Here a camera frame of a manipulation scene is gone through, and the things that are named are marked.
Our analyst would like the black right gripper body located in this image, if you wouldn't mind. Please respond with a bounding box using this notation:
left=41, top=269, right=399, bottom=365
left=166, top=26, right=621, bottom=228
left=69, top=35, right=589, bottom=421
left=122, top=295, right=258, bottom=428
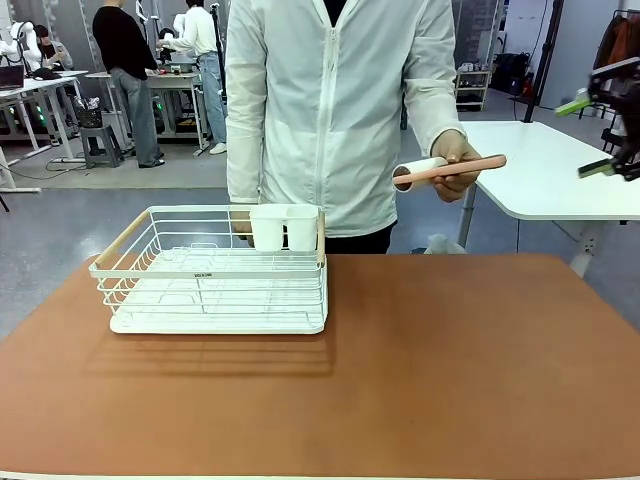
left=589, top=57, right=640, bottom=182

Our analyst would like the pink handled lint roller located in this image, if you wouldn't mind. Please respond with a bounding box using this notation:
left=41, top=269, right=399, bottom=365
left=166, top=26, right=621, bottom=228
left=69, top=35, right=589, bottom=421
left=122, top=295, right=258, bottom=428
left=392, top=154, right=508, bottom=194

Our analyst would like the white wire dish rack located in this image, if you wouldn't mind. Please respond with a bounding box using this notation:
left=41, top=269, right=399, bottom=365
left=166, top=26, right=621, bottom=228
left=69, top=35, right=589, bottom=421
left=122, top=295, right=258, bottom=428
left=88, top=204, right=329, bottom=335

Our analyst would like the person's right forearm white sleeve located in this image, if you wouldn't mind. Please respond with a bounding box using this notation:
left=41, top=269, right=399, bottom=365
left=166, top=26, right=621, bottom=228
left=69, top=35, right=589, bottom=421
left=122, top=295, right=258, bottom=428
left=226, top=109, right=262, bottom=207

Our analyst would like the person's left forearm white sleeve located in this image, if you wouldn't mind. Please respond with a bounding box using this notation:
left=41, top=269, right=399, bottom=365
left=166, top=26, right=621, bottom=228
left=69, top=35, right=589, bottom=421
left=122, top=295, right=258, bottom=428
left=402, top=59, right=469, bottom=151

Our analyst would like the person's left hand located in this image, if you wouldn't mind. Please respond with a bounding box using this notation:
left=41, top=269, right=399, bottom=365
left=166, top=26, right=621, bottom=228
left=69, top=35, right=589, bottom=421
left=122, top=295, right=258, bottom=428
left=430, top=129, right=485, bottom=204

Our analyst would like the clothes rack with garments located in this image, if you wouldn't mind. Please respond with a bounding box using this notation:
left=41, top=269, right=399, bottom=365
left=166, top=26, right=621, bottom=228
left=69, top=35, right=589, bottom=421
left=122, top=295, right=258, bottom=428
left=593, top=8, right=640, bottom=72

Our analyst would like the black tripod pole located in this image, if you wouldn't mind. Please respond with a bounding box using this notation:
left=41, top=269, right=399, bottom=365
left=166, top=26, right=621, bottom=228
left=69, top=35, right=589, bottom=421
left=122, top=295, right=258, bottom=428
left=521, top=0, right=565, bottom=124

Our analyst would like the white side table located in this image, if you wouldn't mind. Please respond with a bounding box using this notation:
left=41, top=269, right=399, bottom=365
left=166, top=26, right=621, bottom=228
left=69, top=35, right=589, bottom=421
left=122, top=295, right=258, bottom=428
left=457, top=121, right=640, bottom=279

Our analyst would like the wooden shoe shelf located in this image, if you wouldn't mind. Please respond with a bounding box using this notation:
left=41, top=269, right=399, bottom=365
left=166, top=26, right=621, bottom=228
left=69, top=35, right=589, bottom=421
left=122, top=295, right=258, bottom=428
left=454, top=62, right=492, bottom=113

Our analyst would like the white plastic bag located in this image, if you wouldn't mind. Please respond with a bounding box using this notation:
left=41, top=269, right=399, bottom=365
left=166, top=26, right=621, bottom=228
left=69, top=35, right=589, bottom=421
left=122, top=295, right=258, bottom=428
left=410, top=233, right=467, bottom=255

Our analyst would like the person's torso white jacket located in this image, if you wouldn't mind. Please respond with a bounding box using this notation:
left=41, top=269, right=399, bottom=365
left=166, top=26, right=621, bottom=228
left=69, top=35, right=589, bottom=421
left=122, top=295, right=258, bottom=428
left=224, top=0, right=459, bottom=239

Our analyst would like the white two-cup utensil holder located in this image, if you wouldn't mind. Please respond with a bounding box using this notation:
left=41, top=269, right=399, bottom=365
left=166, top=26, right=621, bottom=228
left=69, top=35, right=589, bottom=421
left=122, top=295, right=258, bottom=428
left=248, top=204, right=320, bottom=252

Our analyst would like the person in white shirt jeans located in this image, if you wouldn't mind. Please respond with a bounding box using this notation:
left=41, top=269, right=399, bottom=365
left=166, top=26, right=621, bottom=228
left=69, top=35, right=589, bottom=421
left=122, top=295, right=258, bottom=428
left=158, top=0, right=229, bottom=156

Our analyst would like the background workbench table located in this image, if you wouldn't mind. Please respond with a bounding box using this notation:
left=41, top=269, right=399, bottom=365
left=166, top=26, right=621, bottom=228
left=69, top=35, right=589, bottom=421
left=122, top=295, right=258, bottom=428
left=85, top=69, right=207, bottom=151

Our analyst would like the person in black sweater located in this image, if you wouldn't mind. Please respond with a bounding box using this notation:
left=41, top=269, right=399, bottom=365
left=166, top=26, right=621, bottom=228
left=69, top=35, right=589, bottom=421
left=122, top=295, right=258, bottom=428
left=92, top=0, right=166, bottom=169

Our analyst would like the grey plastic stool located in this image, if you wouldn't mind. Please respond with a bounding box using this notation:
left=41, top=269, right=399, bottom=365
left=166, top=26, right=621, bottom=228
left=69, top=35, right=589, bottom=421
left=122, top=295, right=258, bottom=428
left=79, top=124, right=124, bottom=169

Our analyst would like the black mesh basket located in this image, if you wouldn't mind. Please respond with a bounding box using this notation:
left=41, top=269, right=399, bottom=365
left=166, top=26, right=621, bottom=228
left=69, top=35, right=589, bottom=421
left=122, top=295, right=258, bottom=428
left=75, top=97, right=104, bottom=129

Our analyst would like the seated person at desk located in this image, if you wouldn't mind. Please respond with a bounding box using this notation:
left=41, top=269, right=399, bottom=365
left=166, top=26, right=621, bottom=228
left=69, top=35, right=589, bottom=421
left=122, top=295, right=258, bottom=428
left=33, top=24, right=74, bottom=72

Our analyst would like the white office desk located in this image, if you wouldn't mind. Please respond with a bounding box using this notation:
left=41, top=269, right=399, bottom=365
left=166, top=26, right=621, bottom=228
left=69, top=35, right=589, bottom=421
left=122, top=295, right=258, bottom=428
left=0, top=69, right=89, bottom=194

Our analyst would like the dark laptop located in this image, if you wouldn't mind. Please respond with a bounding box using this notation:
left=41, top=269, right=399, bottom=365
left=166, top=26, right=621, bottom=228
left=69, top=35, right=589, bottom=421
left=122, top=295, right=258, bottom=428
left=0, top=64, right=26, bottom=92

